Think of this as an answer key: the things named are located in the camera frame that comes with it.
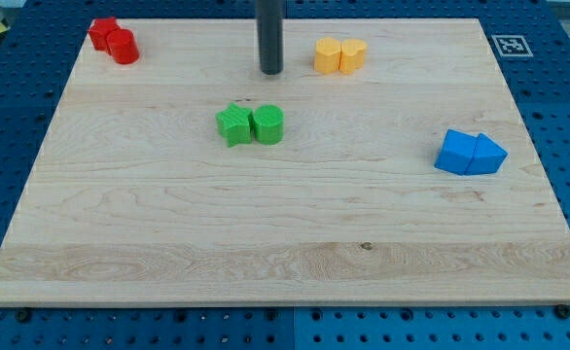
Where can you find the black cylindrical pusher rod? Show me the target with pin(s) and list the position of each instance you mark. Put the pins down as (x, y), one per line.
(269, 16)

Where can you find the yellow heart block left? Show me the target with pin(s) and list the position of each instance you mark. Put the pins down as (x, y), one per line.
(327, 55)

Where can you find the yellow heart block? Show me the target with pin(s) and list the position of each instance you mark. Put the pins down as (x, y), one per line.
(353, 55)
(327, 55)

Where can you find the yellow heart block right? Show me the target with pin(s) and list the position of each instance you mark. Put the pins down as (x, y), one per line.
(353, 55)

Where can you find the green cylinder block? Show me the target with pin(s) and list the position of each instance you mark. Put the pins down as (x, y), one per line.
(268, 124)

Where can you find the green star block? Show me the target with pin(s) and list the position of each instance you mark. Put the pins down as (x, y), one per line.
(234, 124)

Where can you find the red cylinder block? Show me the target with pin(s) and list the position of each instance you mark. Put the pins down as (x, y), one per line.
(122, 46)

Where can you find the red star block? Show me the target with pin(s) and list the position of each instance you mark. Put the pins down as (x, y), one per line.
(99, 30)

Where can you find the light wooden board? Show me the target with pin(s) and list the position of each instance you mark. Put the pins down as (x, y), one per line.
(135, 199)

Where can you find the blue cube block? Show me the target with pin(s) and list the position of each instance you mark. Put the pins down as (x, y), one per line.
(456, 152)

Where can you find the white fiducial marker tag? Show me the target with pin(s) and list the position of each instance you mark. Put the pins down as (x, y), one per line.
(511, 46)

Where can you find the blue triangular prism block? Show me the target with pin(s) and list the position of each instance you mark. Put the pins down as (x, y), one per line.
(487, 158)

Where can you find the black bolt front left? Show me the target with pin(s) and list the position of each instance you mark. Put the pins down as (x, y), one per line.
(23, 315)

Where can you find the black bolt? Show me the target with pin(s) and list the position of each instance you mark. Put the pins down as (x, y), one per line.
(562, 311)
(23, 315)

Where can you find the black bolt front right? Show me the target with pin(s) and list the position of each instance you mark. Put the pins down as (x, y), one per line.
(562, 311)

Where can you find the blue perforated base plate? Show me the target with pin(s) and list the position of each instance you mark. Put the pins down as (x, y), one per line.
(36, 57)

